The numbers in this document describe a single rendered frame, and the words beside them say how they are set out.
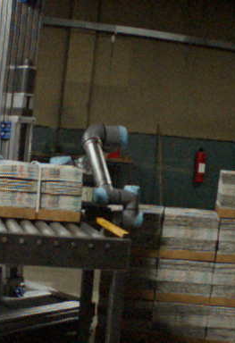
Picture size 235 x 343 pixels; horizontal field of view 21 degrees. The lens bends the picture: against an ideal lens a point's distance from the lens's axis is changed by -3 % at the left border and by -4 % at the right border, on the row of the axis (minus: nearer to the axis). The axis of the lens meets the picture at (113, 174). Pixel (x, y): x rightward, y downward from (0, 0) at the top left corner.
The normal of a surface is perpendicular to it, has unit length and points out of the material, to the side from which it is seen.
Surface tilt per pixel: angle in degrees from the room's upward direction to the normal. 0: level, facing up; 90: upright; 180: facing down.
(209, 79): 90
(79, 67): 90
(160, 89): 90
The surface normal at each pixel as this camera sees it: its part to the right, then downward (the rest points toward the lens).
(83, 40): 0.26, 0.07
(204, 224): -0.10, 0.04
